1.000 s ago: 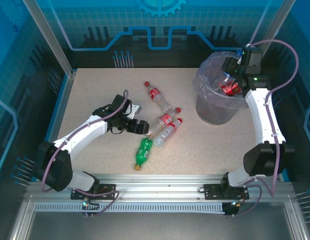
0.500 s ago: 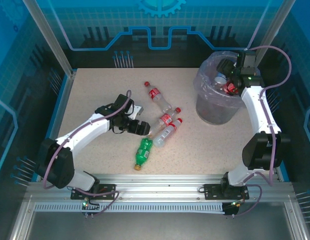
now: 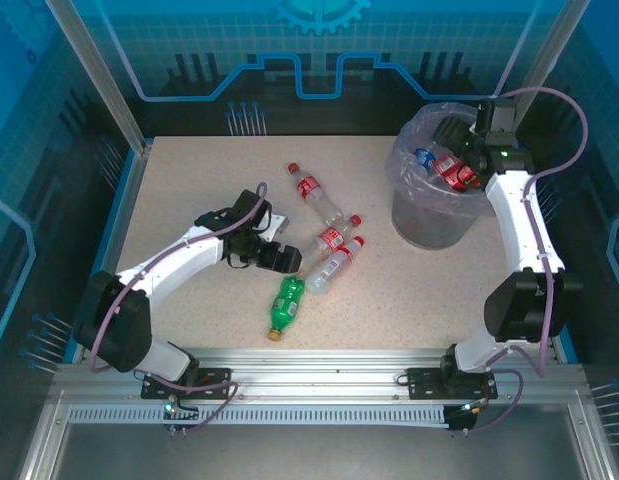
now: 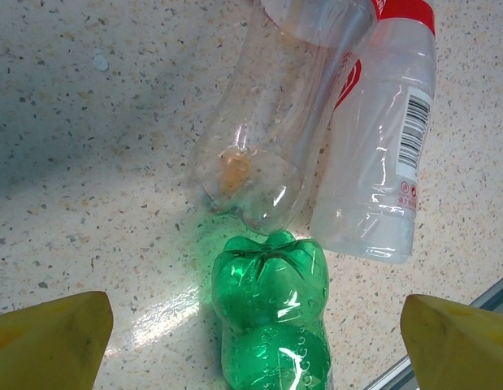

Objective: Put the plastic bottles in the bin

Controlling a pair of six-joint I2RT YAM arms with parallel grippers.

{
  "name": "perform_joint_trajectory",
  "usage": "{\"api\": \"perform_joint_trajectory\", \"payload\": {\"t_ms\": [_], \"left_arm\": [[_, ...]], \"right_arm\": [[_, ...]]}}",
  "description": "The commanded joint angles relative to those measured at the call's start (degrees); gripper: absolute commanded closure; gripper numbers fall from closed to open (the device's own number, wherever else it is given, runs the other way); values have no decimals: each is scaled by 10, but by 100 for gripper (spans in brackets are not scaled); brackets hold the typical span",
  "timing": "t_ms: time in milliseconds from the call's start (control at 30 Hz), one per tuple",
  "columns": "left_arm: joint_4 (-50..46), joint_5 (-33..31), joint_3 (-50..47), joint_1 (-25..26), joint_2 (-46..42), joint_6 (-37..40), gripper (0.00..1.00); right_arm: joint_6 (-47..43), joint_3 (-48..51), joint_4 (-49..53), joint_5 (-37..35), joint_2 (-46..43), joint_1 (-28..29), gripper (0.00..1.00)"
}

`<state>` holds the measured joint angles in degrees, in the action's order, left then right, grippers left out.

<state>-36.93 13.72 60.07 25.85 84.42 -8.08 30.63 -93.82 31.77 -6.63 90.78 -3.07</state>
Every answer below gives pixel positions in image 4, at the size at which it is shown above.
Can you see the slim Coke bottle red cap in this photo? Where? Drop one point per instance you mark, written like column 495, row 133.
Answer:
column 255, row 122

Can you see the green Sprite bottle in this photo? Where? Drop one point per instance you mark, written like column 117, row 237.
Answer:
column 271, row 317

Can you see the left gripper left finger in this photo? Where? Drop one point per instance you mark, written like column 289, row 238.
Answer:
column 44, row 349

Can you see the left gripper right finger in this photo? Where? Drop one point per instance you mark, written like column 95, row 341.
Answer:
column 466, row 353

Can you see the white label bottle red cap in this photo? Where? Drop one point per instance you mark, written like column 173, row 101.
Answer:
column 381, row 162

